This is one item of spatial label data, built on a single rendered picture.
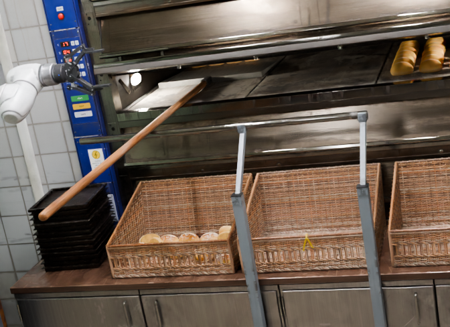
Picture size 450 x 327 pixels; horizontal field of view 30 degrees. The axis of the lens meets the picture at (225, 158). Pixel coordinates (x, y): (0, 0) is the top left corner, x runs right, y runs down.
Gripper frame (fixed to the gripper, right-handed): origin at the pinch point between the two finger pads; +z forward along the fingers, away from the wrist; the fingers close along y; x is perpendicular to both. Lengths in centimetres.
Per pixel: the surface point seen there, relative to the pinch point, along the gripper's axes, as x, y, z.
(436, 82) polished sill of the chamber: -56, 32, 119
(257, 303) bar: 5, 100, 46
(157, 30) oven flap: -55, -4, 2
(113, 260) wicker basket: -8, 84, -18
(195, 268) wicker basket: -5, 88, 19
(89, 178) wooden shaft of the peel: 45, 30, 8
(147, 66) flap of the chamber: -40.2, 8.2, 0.8
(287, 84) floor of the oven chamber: -78, 31, 51
